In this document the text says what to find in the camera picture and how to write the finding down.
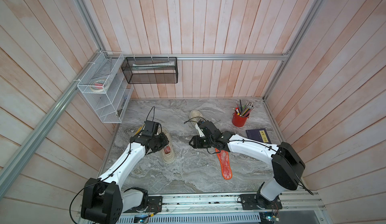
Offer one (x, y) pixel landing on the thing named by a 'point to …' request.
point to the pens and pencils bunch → (244, 111)
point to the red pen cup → (238, 120)
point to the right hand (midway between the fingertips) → (191, 143)
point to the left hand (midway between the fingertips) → (168, 143)
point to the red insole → (224, 157)
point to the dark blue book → (259, 134)
